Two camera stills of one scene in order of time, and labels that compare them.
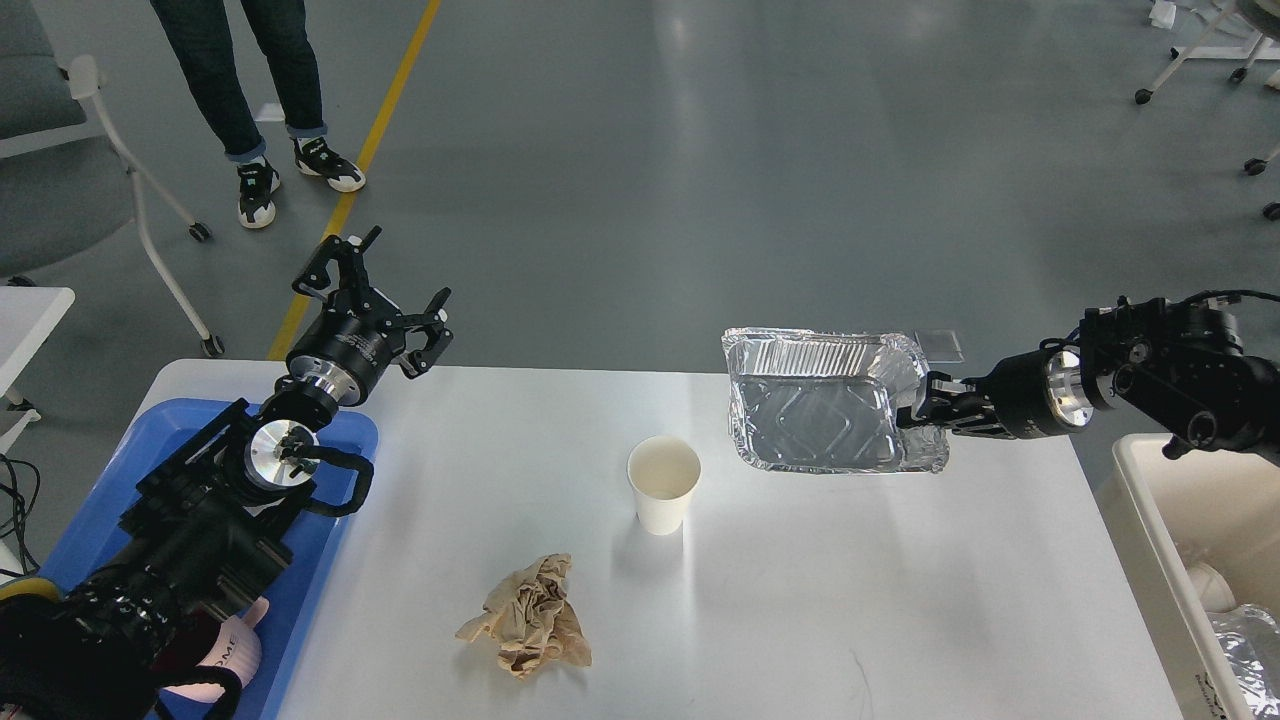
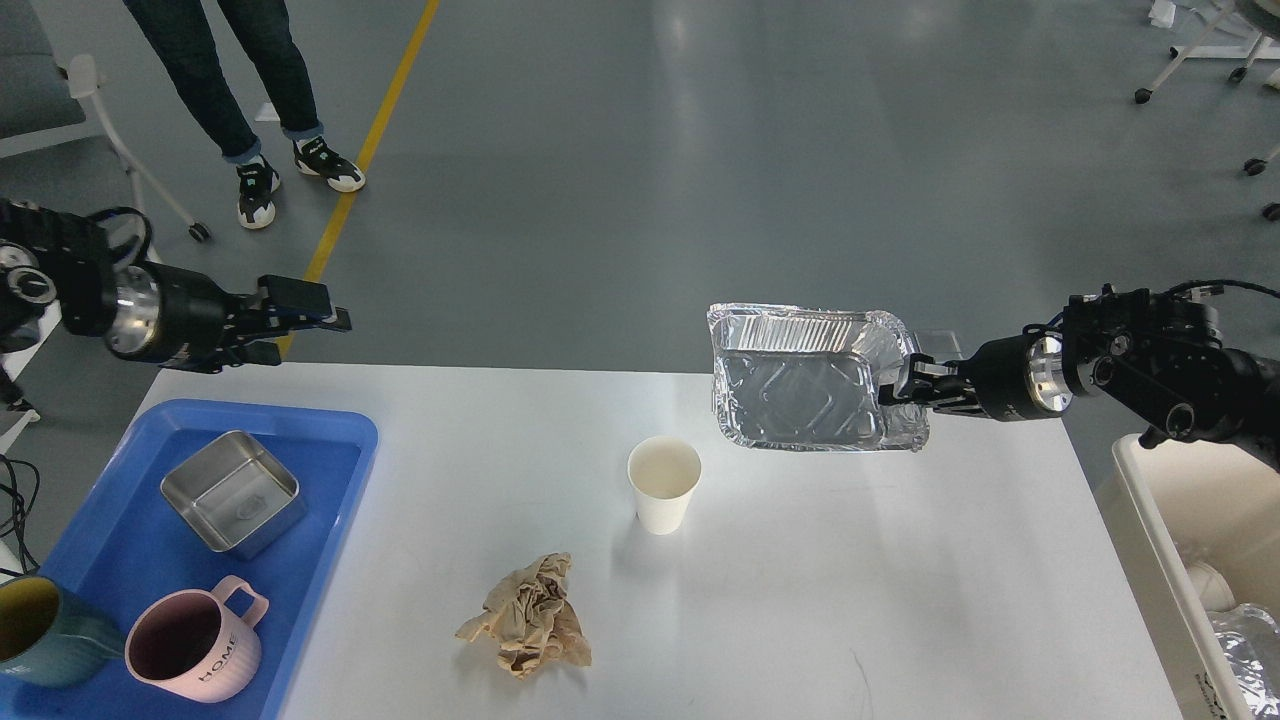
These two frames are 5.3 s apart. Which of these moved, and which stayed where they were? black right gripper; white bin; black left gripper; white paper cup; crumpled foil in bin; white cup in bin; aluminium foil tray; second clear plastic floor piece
Moved: black left gripper; aluminium foil tray; black right gripper
Stayed: white paper cup; white cup in bin; crumpled foil in bin; white bin; second clear plastic floor piece
